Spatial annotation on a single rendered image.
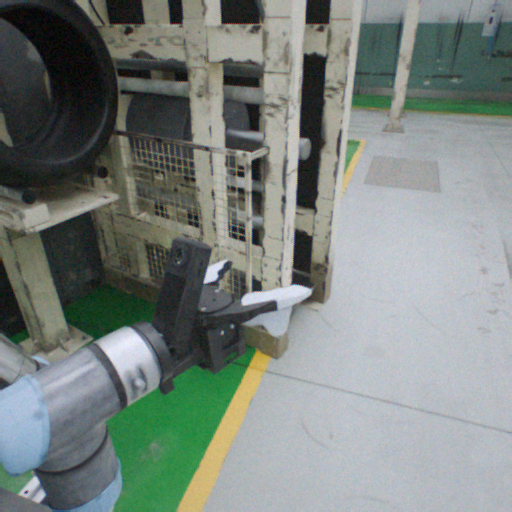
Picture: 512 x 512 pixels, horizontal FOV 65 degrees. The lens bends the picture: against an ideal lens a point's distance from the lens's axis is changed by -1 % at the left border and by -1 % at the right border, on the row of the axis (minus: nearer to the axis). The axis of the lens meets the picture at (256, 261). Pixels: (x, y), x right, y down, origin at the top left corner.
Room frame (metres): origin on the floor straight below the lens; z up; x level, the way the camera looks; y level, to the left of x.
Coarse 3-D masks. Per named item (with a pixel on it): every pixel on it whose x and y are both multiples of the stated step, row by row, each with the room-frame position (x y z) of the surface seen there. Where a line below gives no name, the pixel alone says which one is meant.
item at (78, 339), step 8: (72, 336) 1.55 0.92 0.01; (80, 336) 1.55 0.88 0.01; (88, 336) 1.55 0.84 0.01; (24, 344) 1.49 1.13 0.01; (72, 344) 1.49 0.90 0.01; (80, 344) 1.49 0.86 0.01; (40, 352) 1.43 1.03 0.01; (56, 352) 1.43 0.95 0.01; (64, 352) 1.43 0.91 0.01; (72, 352) 1.44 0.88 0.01; (48, 360) 1.38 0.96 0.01; (56, 360) 1.38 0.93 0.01
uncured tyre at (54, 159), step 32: (0, 0) 1.22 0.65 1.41; (32, 0) 1.29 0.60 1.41; (64, 0) 1.38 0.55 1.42; (32, 32) 1.58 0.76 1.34; (64, 32) 1.59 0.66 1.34; (96, 32) 1.46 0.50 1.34; (64, 64) 1.64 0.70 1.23; (96, 64) 1.46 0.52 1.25; (64, 96) 1.63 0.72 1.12; (96, 96) 1.59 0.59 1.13; (64, 128) 1.59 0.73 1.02; (96, 128) 1.42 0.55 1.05; (0, 160) 1.12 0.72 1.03; (32, 160) 1.19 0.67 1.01; (64, 160) 1.27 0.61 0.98; (96, 160) 1.41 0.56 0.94
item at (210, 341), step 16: (208, 288) 0.42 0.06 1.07; (208, 304) 0.38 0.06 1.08; (224, 304) 0.38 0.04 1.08; (144, 320) 0.35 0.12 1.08; (208, 320) 0.36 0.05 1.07; (160, 336) 0.33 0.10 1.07; (192, 336) 0.36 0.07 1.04; (208, 336) 0.35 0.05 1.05; (224, 336) 0.37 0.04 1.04; (240, 336) 0.38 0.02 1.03; (160, 352) 0.31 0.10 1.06; (176, 352) 0.34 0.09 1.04; (192, 352) 0.35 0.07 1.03; (208, 352) 0.35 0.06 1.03; (224, 352) 0.36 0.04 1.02; (240, 352) 0.38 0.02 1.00; (176, 368) 0.33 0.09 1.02; (208, 368) 0.35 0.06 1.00; (160, 384) 0.32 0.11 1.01
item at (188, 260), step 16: (176, 240) 0.41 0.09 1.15; (192, 240) 0.39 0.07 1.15; (176, 256) 0.38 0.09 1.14; (192, 256) 0.38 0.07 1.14; (208, 256) 0.39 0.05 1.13; (176, 272) 0.38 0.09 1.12; (192, 272) 0.37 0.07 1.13; (176, 288) 0.37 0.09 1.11; (192, 288) 0.36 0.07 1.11; (160, 304) 0.37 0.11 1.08; (176, 304) 0.36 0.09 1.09; (192, 304) 0.36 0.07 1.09; (160, 320) 0.36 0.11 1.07; (176, 320) 0.34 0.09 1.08; (192, 320) 0.35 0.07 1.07; (176, 336) 0.34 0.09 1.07
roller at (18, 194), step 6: (0, 186) 1.22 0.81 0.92; (6, 186) 1.21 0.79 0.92; (12, 186) 1.20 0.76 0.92; (0, 192) 1.22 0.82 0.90; (6, 192) 1.20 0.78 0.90; (12, 192) 1.18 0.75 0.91; (18, 192) 1.17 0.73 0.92; (24, 192) 1.16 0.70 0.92; (30, 192) 1.17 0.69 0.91; (12, 198) 1.19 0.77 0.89; (18, 198) 1.16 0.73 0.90; (24, 198) 1.15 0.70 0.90; (30, 198) 1.17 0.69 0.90; (30, 204) 1.16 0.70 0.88
